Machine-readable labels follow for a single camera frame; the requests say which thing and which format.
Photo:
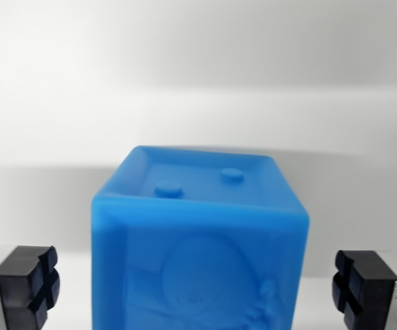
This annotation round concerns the black-tipped silver gripper right finger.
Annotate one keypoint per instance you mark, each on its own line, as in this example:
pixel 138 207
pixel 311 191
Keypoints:
pixel 370 292

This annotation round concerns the blue cube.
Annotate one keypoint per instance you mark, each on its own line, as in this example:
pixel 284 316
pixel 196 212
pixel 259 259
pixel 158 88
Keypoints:
pixel 198 240

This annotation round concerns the black-tipped silver gripper left finger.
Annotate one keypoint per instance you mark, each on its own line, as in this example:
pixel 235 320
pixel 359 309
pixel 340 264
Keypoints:
pixel 16 288

